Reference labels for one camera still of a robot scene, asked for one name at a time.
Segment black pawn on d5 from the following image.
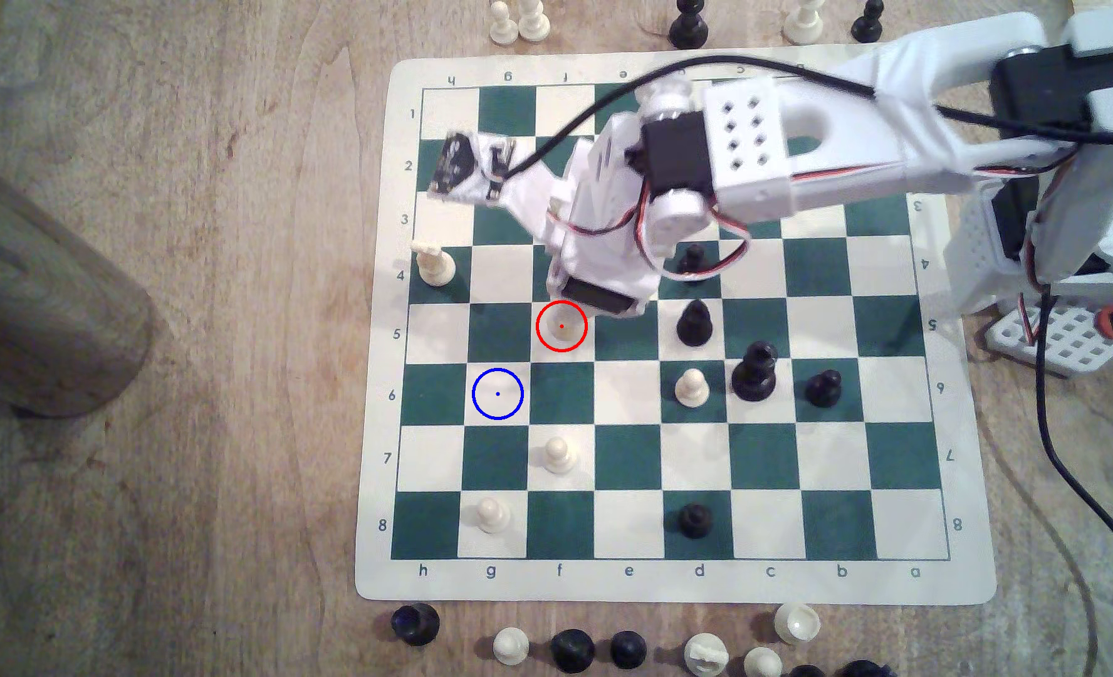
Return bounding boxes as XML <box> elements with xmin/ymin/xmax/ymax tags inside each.
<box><xmin>676</xmin><ymin>299</ymin><xmax>716</xmax><ymax>347</ymax></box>

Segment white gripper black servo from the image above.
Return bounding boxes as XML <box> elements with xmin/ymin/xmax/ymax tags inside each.
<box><xmin>545</xmin><ymin>113</ymin><xmax>682</xmax><ymax>322</ymax></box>

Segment black rook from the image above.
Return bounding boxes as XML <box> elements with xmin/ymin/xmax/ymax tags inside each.
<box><xmin>391</xmin><ymin>604</ymin><xmax>441</xmax><ymax>646</ymax></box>

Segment white rook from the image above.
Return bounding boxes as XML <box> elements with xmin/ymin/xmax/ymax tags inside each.
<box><xmin>773</xmin><ymin>602</ymin><xmax>822</xmax><ymax>646</ymax></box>

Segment green white chessboard mat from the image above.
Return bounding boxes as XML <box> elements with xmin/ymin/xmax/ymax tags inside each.
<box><xmin>354</xmin><ymin>42</ymin><xmax>998</xmax><ymax>606</ymax></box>

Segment black queen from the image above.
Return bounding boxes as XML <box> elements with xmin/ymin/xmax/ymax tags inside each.
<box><xmin>731</xmin><ymin>340</ymin><xmax>780</xmax><ymax>404</ymax></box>

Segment black power cable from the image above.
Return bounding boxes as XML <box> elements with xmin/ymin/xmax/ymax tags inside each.
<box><xmin>1036</xmin><ymin>282</ymin><xmax>1113</xmax><ymax>677</ymax></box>

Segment black camera cable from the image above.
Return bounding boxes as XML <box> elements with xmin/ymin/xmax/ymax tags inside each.
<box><xmin>504</xmin><ymin>55</ymin><xmax>1113</xmax><ymax>180</ymax></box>

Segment white bishop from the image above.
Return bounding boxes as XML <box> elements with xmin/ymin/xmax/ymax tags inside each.
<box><xmin>410</xmin><ymin>238</ymin><xmax>457</xmax><ymax>288</ymax></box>

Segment metal cylinder post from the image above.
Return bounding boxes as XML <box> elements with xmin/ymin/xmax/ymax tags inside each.
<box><xmin>0</xmin><ymin>141</ymin><xmax>158</xmax><ymax>419</ymax></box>

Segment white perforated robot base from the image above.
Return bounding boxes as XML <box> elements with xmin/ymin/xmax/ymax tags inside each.
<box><xmin>984</xmin><ymin>301</ymin><xmax>1113</xmax><ymax>377</ymax></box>

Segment white chess piece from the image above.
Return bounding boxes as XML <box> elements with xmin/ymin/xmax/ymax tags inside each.
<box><xmin>782</xmin><ymin>0</ymin><xmax>825</xmax><ymax>45</ymax></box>
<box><xmin>517</xmin><ymin>0</ymin><xmax>553</xmax><ymax>43</ymax></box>

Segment white knight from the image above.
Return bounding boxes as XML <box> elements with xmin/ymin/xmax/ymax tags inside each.
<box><xmin>684</xmin><ymin>634</ymin><xmax>729</xmax><ymax>677</ymax></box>

